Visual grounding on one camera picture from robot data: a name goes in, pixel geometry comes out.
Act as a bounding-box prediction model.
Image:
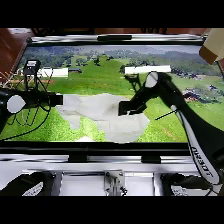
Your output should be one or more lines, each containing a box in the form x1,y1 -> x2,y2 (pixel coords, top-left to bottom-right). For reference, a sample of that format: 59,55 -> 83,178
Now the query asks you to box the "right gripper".
117,95 -> 148,117

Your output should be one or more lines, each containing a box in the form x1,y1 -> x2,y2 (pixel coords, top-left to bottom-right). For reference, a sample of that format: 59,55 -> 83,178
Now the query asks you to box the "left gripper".
46,92 -> 65,108

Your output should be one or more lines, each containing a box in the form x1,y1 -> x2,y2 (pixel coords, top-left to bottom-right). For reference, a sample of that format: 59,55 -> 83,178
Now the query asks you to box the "white shirt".
55,92 -> 151,145

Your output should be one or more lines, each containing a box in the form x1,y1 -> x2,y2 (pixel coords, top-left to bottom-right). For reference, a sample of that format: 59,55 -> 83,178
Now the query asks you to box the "cardboard box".
198,28 -> 224,65

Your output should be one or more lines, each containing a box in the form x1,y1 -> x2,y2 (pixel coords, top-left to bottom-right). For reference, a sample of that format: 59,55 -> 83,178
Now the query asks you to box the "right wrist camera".
123,73 -> 141,93

